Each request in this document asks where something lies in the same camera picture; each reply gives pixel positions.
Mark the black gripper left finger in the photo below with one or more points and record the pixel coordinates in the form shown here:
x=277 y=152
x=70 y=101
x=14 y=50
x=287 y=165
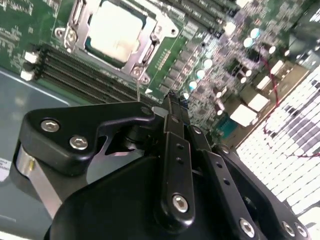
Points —
x=50 y=150

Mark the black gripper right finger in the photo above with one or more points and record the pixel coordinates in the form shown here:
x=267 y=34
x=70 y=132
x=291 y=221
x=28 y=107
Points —
x=217 y=180

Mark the silver CPU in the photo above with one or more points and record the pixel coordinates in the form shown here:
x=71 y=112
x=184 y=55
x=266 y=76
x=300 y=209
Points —
x=117 y=30

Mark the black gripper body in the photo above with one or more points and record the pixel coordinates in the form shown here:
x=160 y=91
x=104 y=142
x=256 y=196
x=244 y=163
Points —
x=112 y=207

